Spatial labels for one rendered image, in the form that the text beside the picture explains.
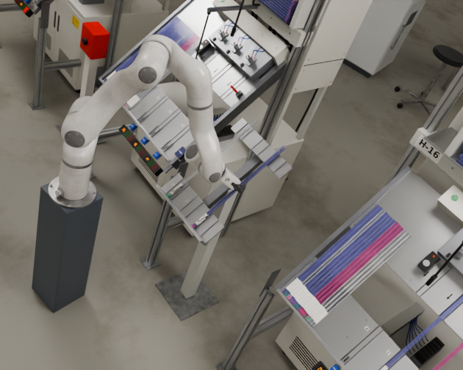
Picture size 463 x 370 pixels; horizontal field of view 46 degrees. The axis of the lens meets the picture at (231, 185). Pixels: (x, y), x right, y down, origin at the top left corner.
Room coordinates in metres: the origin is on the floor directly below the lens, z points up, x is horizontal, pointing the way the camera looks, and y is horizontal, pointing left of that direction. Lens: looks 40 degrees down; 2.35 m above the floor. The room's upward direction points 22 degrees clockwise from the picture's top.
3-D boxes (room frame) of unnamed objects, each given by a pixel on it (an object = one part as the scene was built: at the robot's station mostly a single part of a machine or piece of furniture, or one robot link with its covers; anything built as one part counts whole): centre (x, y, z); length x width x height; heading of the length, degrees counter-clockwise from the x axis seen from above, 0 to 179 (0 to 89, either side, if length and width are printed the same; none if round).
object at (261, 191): (2.64, 0.18, 0.31); 0.70 x 0.65 x 0.62; 53
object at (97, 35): (2.70, 1.03, 0.39); 0.24 x 0.24 x 0.78; 53
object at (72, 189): (1.55, 0.59, 0.79); 0.19 x 0.19 x 0.18
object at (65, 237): (1.55, 0.59, 0.35); 0.18 x 0.18 x 0.70; 62
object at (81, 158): (1.58, 0.60, 1.00); 0.19 x 0.12 x 0.24; 11
